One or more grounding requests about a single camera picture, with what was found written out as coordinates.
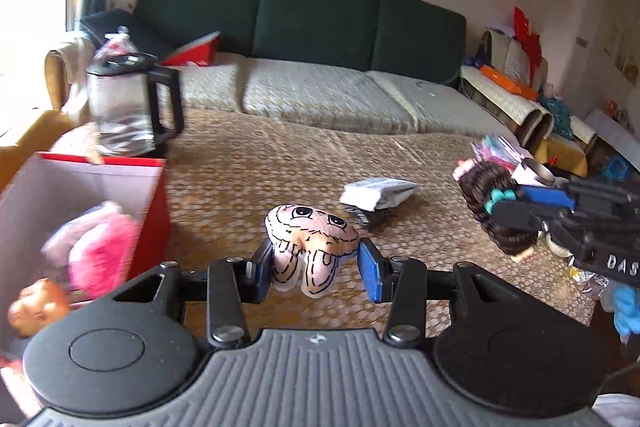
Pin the dark green cushion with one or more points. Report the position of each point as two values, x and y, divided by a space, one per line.
107 24

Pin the pastel packets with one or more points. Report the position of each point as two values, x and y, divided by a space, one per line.
492 152

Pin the pink white plush toy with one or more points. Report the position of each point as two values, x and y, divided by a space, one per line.
305 237

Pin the pink fluffy plush toy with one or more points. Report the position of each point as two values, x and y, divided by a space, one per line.
102 257

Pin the orange flat item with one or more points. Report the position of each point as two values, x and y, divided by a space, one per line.
510 84

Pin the yellow armchair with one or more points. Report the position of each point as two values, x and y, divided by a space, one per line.
52 72

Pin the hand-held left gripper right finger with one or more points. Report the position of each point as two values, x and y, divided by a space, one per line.
372 272

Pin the armchair with quilted cover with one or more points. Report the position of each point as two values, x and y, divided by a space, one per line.
500 99

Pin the yellow duck toy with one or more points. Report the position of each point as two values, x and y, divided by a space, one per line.
37 307

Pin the cream towel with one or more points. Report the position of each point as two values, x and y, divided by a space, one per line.
75 77

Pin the orange curved wooden frame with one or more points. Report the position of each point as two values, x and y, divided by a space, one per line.
30 137

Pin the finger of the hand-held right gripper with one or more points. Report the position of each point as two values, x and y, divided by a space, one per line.
542 196
525 216

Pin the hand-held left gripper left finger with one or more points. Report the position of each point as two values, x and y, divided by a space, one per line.
257 272

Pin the silver foil packet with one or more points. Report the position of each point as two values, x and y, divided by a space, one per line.
590 281

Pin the red box lid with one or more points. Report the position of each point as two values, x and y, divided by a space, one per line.
195 54

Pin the beige quilted sofa cover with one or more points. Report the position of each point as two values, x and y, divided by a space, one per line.
310 92

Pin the floral tablecloth desktop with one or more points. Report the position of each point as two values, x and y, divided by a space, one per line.
250 167

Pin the clear plastic bag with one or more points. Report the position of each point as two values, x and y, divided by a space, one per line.
117 44

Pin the dark green sofa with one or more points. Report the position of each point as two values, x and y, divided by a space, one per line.
310 12

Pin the red cardboard shoe box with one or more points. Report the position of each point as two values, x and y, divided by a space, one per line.
155 217

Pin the white packet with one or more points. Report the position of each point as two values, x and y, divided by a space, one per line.
375 193

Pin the red paper bag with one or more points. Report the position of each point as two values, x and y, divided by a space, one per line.
527 37

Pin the person's right hand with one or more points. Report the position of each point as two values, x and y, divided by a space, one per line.
627 312

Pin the teal cloth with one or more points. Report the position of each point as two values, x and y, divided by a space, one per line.
557 117

